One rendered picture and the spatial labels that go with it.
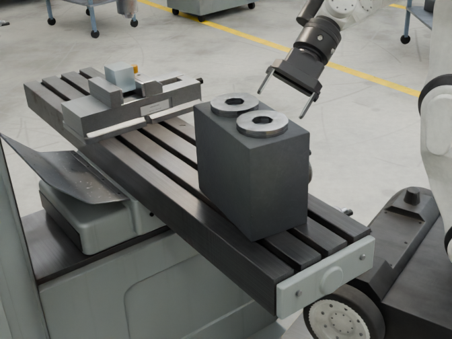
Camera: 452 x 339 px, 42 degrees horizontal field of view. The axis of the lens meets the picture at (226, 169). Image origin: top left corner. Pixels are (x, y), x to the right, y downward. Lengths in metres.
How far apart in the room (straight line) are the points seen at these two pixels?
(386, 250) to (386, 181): 1.51
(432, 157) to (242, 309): 0.74
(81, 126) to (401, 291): 0.86
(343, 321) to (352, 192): 1.53
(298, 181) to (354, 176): 2.07
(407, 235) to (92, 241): 0.83
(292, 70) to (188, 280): 0.64
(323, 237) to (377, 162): 2.21
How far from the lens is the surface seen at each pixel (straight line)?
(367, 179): 3.08
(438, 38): 1.32
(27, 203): 3.09
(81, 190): 1.36
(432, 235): 1.71
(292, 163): 1.00
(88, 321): 1.48
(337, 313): 1.48
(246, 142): 0.96
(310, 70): 1.31
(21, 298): 1.30
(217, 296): 1.69
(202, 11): 5.92
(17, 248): 1.25
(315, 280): 1.01
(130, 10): 1.36
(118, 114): 1.47
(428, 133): 1.34
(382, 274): 1.49
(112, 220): 1.37
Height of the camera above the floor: 1.52
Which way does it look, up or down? 29 degrees down
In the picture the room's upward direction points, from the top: 3 degrees counter-clockwise
